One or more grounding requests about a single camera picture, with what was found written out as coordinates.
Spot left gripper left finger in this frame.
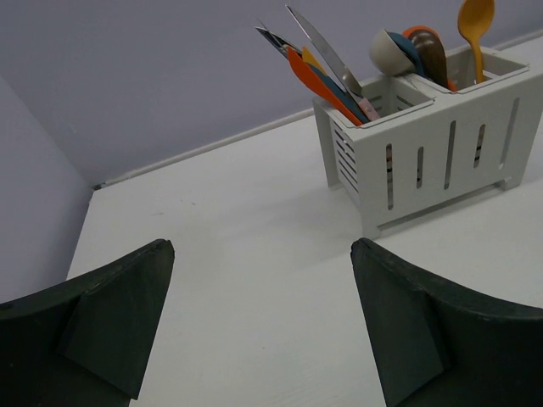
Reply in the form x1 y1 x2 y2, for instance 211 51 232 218
1 239 175 406

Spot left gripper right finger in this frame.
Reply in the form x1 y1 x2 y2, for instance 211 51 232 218
350 238 542 406

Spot pink handled steel knife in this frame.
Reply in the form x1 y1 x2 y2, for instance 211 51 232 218
358 98 380 121

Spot black handled steel knife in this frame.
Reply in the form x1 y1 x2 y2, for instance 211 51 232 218
285 4 363 98

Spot teal blue plastic knife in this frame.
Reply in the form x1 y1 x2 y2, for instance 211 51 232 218
313 68 369 124

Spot brown wooden spoon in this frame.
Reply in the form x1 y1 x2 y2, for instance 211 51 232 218
413 41 449 88

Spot beige plastic spoon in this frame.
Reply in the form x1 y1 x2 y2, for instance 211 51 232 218
369 29 415 76

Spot orange plastic fork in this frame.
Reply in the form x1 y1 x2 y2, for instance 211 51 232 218
287 47 362 126

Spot orange red plastic spoon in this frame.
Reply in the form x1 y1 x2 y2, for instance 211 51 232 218
402 25 440 44

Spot yellow orange plastic spoon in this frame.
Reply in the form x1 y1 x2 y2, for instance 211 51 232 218
457 0 495 84

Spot orange handled knife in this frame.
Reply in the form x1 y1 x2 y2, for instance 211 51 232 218
302 46 327 75

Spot white two-compartment utensil caddy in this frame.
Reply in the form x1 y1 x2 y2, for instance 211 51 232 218
313 48 542 239

